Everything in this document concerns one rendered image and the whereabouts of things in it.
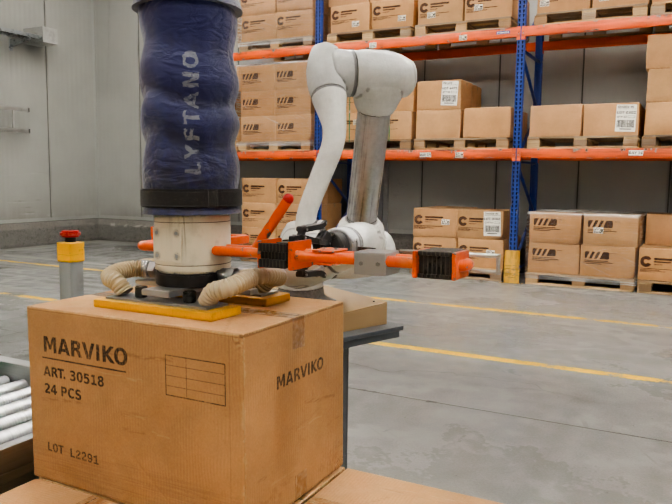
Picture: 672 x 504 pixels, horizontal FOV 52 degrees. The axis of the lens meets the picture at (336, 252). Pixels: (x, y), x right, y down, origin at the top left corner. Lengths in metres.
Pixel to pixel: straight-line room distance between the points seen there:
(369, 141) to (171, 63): 0.79
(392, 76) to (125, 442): 1.20
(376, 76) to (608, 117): 6.58
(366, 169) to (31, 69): 11.43
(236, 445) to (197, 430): 0.09
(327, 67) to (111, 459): 1.15
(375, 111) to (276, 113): 7.89
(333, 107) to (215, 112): 0.49
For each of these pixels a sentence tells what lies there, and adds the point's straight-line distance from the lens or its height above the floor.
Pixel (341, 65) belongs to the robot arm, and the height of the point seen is 1.55.
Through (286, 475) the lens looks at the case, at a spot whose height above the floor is 0.62.
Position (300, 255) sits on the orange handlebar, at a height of 1.08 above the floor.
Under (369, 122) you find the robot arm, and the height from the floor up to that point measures 1.40.
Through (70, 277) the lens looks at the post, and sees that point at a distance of 2.62.
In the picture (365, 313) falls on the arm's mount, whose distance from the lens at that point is 2.28.
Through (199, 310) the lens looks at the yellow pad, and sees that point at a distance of 1.44.
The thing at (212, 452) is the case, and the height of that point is 0.71.
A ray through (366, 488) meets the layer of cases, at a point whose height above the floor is 0.54.
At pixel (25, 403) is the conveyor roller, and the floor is 0.54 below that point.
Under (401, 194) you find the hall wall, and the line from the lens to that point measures 10.48.
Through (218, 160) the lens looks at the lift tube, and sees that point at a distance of 1.52.
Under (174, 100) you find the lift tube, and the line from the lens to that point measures 1.53.
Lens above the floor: 1.24
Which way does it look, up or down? 6 degrees down
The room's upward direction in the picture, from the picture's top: 1 degrees clockwise
